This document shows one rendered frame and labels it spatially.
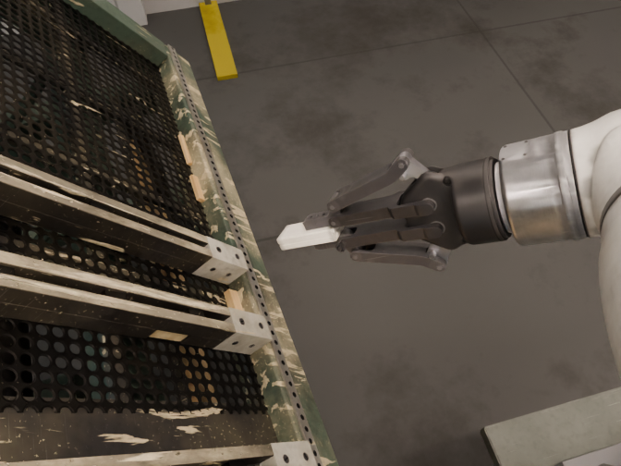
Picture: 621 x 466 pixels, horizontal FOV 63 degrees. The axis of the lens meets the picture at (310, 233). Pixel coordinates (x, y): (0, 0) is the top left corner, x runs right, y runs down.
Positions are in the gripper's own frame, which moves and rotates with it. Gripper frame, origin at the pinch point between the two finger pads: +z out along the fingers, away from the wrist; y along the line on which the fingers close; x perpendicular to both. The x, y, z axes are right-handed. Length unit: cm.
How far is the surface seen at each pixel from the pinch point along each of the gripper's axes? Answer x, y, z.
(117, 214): -21, 0, 52
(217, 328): -17, -26, 41
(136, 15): -239, 48, 210
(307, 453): -9, -53, 30
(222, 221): -53, -20, 60
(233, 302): -33, -33, 51
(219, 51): -235, 9, 162
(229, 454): 3.9, -35.1, 30.4
